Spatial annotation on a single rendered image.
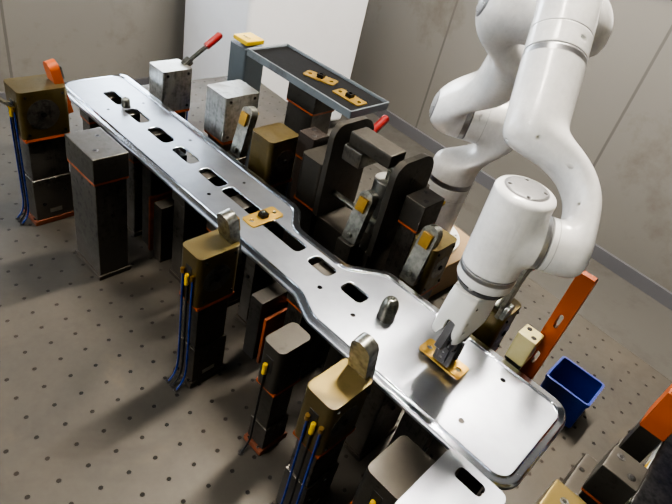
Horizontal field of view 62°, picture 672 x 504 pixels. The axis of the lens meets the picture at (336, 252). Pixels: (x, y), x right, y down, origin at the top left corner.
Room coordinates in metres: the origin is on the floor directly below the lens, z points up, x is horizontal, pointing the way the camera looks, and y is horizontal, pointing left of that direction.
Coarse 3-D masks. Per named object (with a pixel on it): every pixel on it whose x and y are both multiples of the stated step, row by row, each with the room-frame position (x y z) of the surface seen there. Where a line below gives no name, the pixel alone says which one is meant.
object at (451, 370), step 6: (426, 342) 0.70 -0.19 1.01; (432, 342) 0.70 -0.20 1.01; (420, 348) 0.68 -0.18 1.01; (426, 348) 0.68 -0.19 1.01; (432, 348) 0.69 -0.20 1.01; (426, 354) 0.67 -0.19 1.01; (432, 354) 0.67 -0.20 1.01; (432, 360) 0.66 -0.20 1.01; (456, 360) 0.67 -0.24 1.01; (444, 366) 0.65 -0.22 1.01; (450, 366) 0.66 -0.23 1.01; (456, 366) 0.66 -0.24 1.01; (462, 366) 0.66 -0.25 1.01; (450, 372) 0.64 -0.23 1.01; (456, 372) 0.65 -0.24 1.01; (462, 372) 0.65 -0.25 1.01; (456, 378) 0.63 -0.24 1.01
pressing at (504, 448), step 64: (128, 128) 1.14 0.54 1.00; (192, 128) 1.21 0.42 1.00; (192, 192) 0.96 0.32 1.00; (256, 192) 1.02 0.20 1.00; (256, 256) 0.81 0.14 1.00; (320, 256) 0.86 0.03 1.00; (320, 320) 0.69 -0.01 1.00; (384, 384) 0.59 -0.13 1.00; (448, 384) 0.63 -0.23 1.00; (512, 384) 0.67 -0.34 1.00; (448, 448) 0.51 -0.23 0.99; (512, 448) 0.54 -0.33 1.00
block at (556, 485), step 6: (558, 480) 0.46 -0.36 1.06; (552, 486) 0.45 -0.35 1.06; (558, 486) 0.45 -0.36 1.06; (564, 486) 0.45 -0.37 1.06; (546, 492) 0.44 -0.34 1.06; (552, 492) 0.44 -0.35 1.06; (558, 492) 0.44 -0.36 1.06; (564, 492) 0.44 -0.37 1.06; (570, 492) 0.45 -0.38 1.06; (540, 498) 0.44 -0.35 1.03; (546, 498) 0.43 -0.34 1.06; (552, 498) 0.43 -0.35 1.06; (558, 498) 0.43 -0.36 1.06; (564, 498) 0.43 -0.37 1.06; (570, 498) 0.44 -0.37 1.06; (576, 498) 0.44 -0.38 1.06
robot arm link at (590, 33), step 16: (544, 0) 0.90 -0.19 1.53; (560, 0) 0.88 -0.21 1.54; (576, 0) 0.87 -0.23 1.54; (592, 0) 0.88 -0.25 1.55; (608, 0) 1.05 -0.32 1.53; (544, 16) 0.87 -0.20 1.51; (560, 16) 0.86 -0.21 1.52; (576, 16) 0.86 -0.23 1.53; (592, 16) 0.87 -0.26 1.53; (608, 16) 1.03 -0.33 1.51; (544, 32) 0.85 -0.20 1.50; (560, 32) 0.84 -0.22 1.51; (576, 32) 0.84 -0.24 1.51; (592, 32) 0.86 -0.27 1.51; (608, 32) 1.03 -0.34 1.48; (592, 48) 1.01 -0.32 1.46
